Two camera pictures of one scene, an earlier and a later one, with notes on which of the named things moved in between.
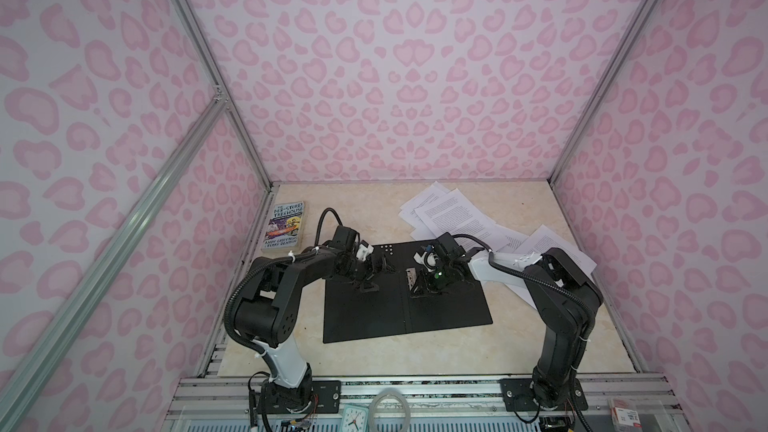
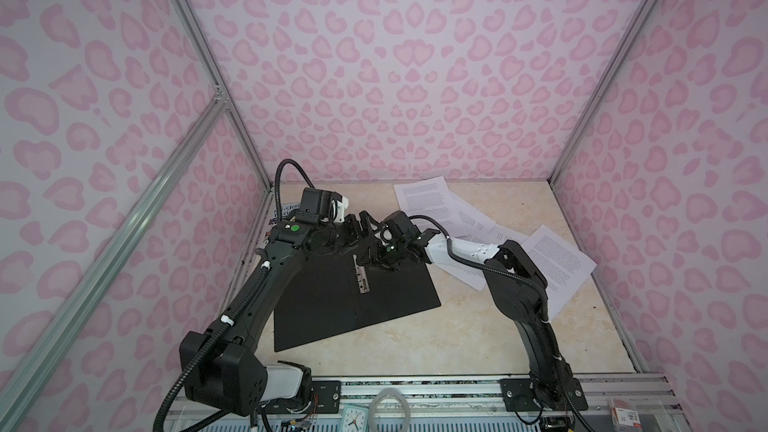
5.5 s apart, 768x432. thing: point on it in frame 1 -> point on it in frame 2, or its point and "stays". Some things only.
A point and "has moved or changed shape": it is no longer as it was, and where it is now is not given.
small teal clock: [355, 419] stays
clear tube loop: [373, 406] stays
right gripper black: [425, 286] -> [380, 257]
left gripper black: [370, 266] -> [353, 238]
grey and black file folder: [352, 311] has moved or changed shape
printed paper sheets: [455, 214] -> [432, 198]
